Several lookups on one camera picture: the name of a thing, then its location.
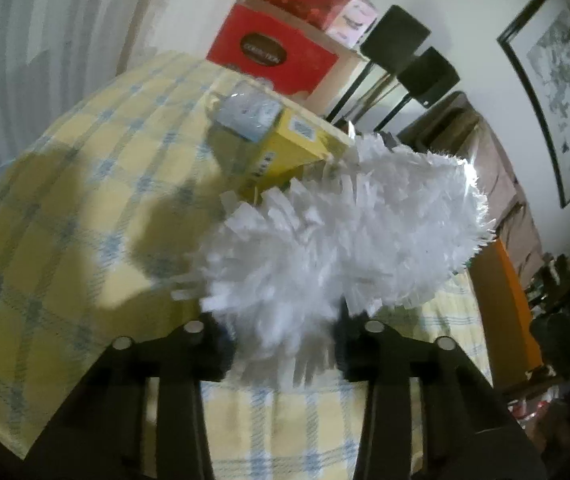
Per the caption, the white duster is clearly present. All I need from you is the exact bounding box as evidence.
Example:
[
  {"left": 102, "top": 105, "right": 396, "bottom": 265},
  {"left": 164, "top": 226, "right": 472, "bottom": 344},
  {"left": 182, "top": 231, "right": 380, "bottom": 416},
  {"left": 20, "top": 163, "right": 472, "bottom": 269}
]
[{"left": 172, "top": 132, "right": 496, "bottom": 388}]

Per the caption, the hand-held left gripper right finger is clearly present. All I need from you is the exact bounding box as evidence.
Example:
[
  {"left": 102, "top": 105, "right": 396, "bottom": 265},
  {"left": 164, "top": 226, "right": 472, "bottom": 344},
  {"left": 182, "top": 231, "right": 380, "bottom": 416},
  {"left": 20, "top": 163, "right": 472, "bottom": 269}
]
[{"left": 332, "top": 310, "right": 548, "bottom": 480}]

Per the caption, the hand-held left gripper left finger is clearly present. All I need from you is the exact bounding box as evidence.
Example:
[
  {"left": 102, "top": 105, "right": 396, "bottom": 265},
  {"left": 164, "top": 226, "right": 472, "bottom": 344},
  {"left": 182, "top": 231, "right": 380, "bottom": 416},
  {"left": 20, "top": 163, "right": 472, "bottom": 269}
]
[{"left": 25, "top": 317, "right": 236, "bottom": 480}]

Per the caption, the black speaker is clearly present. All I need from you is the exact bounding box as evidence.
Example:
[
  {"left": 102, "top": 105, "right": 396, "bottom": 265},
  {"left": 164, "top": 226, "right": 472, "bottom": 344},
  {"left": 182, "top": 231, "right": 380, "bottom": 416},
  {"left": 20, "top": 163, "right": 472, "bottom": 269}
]
[
  {"left": 360, "top": 5, "right": 432, "bottom": 76},
  {"left": 397, "top": 47, "right": 460, "bottom": 108}
]

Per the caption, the yellow checked tablecloth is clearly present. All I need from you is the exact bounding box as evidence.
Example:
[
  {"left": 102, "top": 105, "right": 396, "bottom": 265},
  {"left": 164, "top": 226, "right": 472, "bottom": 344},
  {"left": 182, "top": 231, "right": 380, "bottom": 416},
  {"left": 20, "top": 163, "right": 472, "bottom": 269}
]
[{"left": 0, "top": 52, "right": 496, "bottom": 480}]

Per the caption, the white curtain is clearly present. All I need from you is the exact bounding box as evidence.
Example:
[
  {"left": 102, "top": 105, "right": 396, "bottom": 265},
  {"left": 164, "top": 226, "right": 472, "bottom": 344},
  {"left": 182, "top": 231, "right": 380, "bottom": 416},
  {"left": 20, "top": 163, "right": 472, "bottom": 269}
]
[{"left": 0, "top": 0, "right": 166, "bottom": 186}]

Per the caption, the yellow green toothpaste box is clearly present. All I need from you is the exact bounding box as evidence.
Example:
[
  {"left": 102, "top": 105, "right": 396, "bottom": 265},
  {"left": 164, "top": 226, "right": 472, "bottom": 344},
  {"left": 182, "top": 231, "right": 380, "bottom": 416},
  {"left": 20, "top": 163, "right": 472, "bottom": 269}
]
[{"left": 210, "top": 105, "right": 356, "bottom": 201}]

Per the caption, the brown cardboard box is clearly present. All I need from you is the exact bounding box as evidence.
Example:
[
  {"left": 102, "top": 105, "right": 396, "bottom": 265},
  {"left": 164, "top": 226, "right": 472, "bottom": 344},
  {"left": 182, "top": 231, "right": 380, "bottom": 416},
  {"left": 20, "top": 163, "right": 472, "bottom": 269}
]
[{"left": 310, "top": 40, "right": 366, "bottom": 116}]

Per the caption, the black speaker stand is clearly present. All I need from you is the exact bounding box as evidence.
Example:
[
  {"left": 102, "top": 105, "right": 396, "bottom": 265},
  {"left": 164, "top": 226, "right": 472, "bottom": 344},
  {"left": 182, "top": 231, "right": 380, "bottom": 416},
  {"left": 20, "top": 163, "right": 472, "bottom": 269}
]
[
  {"left": 365, "top": 92, "right": 413, "bottom": 133},
  {"left": 327, "top": 62, "right": 381, "bottom": 123}
]

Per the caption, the brown sofa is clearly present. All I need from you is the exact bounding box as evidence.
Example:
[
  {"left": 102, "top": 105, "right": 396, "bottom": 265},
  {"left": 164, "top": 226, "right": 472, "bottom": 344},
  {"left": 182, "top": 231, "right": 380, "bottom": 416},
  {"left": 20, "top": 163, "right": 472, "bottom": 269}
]
[{"left": 397, "top": 91, "right": 546, "bottom": 271}]

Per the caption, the red box with round label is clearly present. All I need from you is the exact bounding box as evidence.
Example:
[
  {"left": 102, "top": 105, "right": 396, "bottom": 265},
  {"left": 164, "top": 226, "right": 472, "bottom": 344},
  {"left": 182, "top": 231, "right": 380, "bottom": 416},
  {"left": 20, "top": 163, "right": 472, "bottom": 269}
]
[{"left": 206, "top": 4, "right": 340, "bottom": 101}]

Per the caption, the framed ink painting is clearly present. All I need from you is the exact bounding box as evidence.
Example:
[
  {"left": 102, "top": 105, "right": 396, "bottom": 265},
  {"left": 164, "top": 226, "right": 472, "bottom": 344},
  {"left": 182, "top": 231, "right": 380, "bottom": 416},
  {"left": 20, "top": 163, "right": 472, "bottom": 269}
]
[{"left": 496, "top": 0, "right": 570, "bottom": 208}]

